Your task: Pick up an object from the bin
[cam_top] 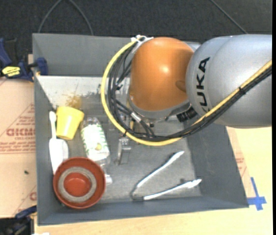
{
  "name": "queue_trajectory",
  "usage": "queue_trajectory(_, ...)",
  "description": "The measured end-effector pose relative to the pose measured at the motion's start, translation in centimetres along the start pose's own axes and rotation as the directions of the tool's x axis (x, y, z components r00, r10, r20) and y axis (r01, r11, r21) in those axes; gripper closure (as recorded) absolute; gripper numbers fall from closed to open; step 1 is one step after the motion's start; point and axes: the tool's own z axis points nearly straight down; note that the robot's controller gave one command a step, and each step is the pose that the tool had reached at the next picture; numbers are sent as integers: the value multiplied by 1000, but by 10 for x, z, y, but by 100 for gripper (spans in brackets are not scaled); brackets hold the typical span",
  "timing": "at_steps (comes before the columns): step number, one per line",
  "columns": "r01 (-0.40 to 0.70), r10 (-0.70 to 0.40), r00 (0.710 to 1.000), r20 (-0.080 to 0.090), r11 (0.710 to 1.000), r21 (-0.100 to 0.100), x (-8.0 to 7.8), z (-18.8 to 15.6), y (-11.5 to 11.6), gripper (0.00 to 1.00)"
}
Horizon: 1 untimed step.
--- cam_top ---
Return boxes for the white plastic tongs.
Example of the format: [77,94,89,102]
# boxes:
[129,151,203,201]

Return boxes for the grey metal bin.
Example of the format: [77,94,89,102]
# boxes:
[32,33,249,226]

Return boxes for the white long-handled brush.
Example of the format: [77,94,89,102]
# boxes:
[48,110,69,175]

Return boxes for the yellow plastic cup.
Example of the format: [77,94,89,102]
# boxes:
[55,106,85,141]

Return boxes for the brown cardboard board red print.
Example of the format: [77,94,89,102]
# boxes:
[0,72,254,220]

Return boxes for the clear plastic bottle green label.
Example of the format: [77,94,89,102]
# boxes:
[80,117,113,186]

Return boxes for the red round bowl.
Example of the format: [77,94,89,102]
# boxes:
[52,157,107,210]

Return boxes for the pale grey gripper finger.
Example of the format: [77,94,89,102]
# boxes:
[122,138,132,164]
[114,138,124,166]

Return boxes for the black cylinder on white bracket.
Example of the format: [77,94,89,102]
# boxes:
[165,106,198,123]

